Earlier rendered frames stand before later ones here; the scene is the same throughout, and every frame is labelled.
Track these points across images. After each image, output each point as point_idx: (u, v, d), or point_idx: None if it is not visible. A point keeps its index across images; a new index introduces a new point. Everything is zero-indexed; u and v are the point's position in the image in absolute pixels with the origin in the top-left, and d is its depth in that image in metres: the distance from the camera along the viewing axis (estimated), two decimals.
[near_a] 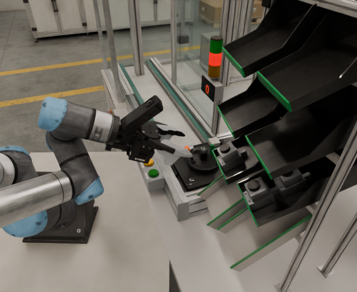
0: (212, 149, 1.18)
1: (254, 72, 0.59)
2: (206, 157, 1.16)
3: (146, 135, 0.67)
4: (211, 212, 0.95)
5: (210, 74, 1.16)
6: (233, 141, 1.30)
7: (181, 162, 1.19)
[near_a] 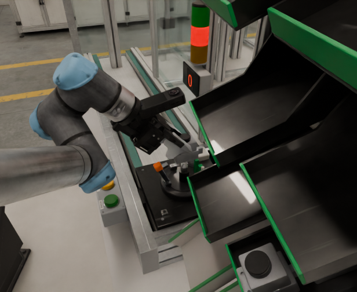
0: (196, 165, 0.83)
1: (261, 15, 0.24)
2: (187, 178, 0.81)
3: (162, 124, 0.64)
4: (188, 272, 0.60)
5: (193, 58, 0.81)
6: None
7: (153, 184, 0.84)
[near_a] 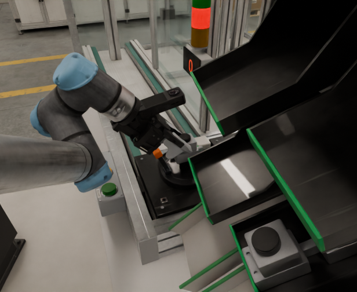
0: None
1: None
2: (188, 165, 0.78)
3: (162, 124, 0.64)
4: (189, 260, 0.57)
5: (194, 42, 0.78)
6: None
7: (152, 172, 0.81)
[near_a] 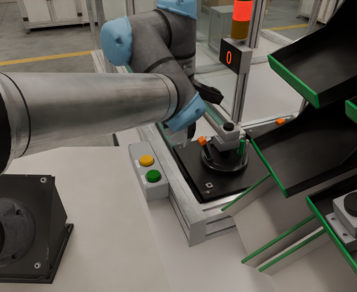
0: None
1: None
2: (228, 153, 0.81)
3: None
4: (244, 238, 0.60)
5: (235, 34, 0.81)
6: (262, 131, 0.95)
7: (193, 160, 0.84)
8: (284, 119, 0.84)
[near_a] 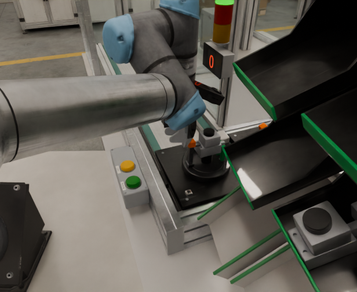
0: None
1: None
2: (210, 159, 0.80)
3: None
4: (219, 248, 0.59)
5: (216, 38, 0.80)
6: (246, 136, 0.94)
7: (174, 166, 0.83)
8: (267, 124, 0.83)
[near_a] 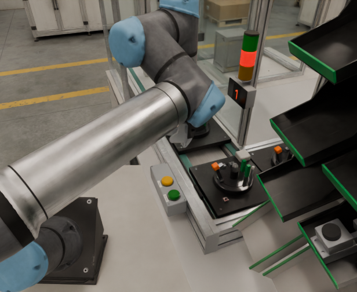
0: None
1: (350, 76, 0.40)
2: None
3: None
4: (250, 249, 0.77)
5: (241, 76, 0.97)
6: (206, 170, 1.05)
7: None
8: (219, 163, 0.93)
